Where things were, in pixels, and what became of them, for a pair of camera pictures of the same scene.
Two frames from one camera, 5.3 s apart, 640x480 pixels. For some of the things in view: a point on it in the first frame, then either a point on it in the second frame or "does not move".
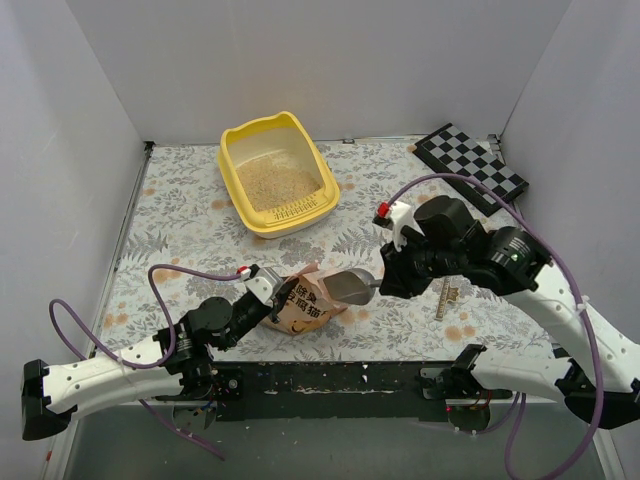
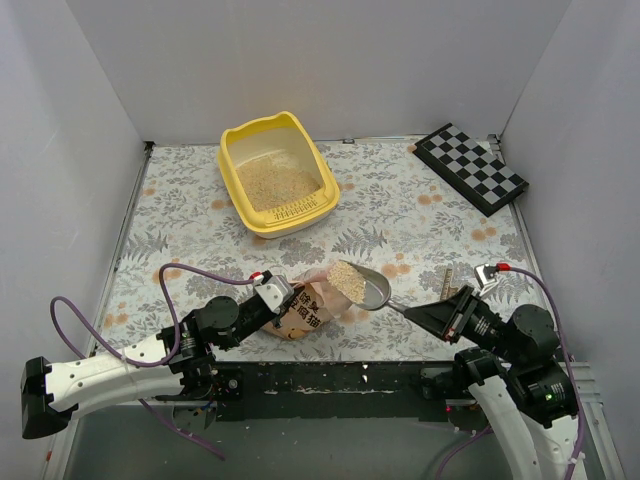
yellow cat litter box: [275, 175] does not move
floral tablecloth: [184, 247] does not move
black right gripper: [396, 279] → [460, 316]
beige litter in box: [273, 180] does not move
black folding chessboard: [451, 150] does not move
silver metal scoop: [355, 286] → [377, 290]
